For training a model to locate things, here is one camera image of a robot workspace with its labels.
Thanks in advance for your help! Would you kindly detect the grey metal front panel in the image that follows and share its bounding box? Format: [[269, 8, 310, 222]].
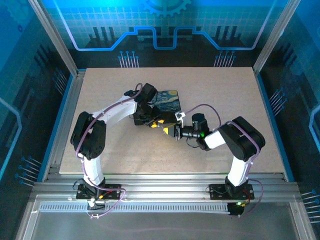
[[14, 194, 316, 240]]

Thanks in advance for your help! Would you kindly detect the slotted grey cable duct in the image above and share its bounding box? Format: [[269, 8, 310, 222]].
[[39, 202, 231, 214]]

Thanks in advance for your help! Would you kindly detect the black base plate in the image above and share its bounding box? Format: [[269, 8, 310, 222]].
[[209, 183, 255, 201], [75, 183, 126, 201]]

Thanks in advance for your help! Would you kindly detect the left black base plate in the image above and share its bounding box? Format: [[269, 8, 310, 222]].
[[75, 183, 126, 201]]

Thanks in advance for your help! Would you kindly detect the aluminium frame post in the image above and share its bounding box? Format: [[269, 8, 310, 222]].
[[252, 0, 302, 75], [27, 0, 80, 77]]

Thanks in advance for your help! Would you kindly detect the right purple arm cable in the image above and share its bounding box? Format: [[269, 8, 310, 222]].
[[182, 103, 265, 220]]

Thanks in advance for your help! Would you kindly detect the black control box green light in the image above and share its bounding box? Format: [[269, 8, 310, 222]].
[[227, 202, 245, 217]]

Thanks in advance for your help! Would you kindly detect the aluminium front rail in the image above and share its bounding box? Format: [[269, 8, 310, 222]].
[[32, 172, 301, 198]]

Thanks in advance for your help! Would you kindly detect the aluminium side rail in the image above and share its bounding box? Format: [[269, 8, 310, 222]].
[[41, 69, 87, 182]]

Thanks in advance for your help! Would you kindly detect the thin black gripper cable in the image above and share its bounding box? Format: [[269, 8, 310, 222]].
[[186, 137, 201, 149]]

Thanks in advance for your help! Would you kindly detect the blue side strip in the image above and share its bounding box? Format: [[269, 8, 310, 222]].
[[254, 72, 296, 182]]

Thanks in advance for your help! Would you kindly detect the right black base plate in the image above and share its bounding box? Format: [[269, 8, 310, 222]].
[[209, 183, 255, 201]]

